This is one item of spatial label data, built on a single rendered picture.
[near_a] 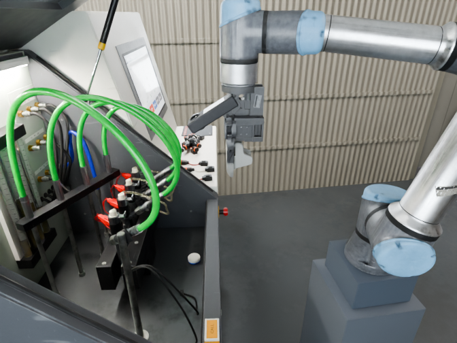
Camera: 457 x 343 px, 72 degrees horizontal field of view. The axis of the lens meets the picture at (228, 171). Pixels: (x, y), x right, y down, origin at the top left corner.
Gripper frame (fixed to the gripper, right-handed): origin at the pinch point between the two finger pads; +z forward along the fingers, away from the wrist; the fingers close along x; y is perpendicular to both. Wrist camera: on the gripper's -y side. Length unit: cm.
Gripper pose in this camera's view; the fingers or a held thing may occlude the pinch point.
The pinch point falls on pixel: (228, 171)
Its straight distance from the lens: 73.5
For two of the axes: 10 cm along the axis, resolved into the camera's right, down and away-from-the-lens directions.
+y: 10.0, -0.2, 0.4
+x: -0.4, -4.5, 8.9
